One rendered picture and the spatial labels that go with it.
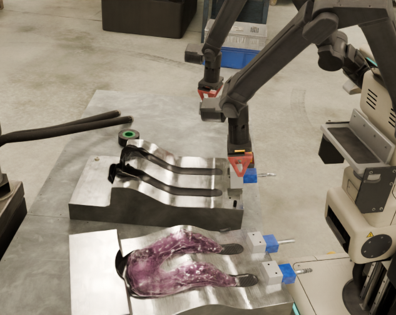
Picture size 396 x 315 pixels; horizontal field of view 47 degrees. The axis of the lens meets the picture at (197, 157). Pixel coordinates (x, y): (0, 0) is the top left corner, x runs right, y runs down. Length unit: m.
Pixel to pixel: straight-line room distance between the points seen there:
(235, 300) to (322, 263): 1.04
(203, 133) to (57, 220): 0.70
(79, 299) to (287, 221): 1.83
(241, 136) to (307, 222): 1.55
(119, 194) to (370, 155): 0.71
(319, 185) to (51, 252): 2.09
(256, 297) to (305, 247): 1.46
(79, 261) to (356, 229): 0.83
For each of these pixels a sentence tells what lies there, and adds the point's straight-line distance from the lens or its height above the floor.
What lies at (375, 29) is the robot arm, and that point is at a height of 1.47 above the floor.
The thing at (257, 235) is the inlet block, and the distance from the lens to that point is 1.23.
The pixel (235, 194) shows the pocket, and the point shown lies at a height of 0.87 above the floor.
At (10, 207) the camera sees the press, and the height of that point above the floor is 0.76.
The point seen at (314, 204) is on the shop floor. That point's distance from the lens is 2.87.
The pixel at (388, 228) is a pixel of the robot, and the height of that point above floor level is 0.80.
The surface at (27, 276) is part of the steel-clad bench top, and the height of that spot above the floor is 0.80.
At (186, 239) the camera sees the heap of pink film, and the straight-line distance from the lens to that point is 1.14.
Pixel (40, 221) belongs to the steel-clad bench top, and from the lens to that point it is 1.40.
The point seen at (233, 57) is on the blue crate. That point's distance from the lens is 4.57.
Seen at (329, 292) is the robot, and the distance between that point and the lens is 1.98.
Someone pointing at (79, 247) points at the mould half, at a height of 0.91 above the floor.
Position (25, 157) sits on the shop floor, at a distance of 3.19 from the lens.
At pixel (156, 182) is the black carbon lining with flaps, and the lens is 1.34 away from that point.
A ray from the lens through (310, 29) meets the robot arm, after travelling 0.88.
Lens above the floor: 1.70
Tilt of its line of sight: 33 degrees down
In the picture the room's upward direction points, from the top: 5 degrees clockwise
